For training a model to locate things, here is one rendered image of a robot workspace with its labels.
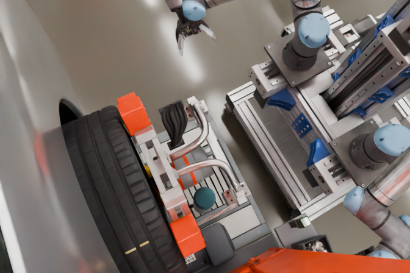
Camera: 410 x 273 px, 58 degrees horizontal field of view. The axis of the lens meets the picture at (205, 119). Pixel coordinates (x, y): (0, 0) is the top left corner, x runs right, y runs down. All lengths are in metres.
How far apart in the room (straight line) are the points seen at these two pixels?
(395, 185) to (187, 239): 0.59
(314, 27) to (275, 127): 0.85
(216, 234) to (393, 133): 0.91
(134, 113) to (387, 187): 0.75
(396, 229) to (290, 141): 1.11
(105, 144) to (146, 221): 0.25
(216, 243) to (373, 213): 0.88
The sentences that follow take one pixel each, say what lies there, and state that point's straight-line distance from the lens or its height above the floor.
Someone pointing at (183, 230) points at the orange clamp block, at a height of 1.11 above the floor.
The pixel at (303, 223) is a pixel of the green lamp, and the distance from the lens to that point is 1.64.
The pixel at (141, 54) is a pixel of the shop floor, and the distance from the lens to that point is 2.55.
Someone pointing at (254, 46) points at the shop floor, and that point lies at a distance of 2.60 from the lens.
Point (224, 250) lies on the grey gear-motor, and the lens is 1.83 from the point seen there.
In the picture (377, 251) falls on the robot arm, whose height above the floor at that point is 1.18.
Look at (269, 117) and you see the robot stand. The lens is 2.18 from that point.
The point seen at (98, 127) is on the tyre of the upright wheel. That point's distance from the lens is 1.19.
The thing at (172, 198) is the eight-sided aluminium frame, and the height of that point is 1.12.
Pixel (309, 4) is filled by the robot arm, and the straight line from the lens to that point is 1.51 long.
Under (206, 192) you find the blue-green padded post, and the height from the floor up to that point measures 0.74.
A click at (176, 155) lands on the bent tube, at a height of 1.01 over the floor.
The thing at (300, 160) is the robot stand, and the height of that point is 0.21.
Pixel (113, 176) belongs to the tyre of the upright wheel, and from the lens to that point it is 1.09.
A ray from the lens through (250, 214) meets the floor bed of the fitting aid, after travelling 2.18.
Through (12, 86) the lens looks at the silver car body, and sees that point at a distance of 0.80.
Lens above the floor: 2.23
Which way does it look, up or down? 72 degrees down
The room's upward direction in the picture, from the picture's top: 8 degrees clockwise
